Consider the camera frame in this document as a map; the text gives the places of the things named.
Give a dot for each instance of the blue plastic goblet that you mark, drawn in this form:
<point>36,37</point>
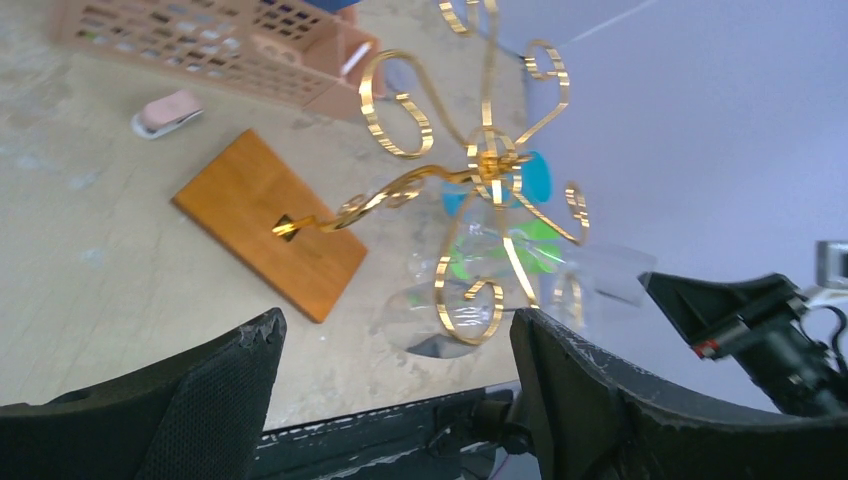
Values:
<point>536,185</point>

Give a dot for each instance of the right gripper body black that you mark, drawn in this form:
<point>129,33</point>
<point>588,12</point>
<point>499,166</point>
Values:
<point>806,380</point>

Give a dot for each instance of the pink white eraser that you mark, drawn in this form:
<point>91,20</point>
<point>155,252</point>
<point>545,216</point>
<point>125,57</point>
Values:
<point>162,116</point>

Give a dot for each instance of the small clear goblet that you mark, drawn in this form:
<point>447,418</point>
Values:
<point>614,271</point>

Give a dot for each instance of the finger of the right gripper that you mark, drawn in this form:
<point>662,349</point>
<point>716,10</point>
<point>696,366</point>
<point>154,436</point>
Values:
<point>749,312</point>

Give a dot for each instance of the wooden rack base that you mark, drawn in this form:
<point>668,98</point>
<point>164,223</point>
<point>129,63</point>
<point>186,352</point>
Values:
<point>241,195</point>

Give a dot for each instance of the pink plastic file organizer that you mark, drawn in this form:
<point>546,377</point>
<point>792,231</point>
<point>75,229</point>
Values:
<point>282,51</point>

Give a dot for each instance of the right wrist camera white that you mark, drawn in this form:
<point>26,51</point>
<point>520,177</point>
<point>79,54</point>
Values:
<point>830,287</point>

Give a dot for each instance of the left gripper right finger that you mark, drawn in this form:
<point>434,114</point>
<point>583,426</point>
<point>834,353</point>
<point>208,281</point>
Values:
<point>594,415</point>

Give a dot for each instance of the green plastic goblet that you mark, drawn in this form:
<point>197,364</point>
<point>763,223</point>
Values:
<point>479,250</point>

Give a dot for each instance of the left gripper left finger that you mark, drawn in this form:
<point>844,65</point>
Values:
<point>196,415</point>

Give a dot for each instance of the clear wine glass hanging front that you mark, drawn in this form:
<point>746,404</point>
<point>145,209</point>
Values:
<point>443,317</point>

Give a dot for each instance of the gold wire wine glass rack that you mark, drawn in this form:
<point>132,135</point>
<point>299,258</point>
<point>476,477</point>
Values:
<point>494,160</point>

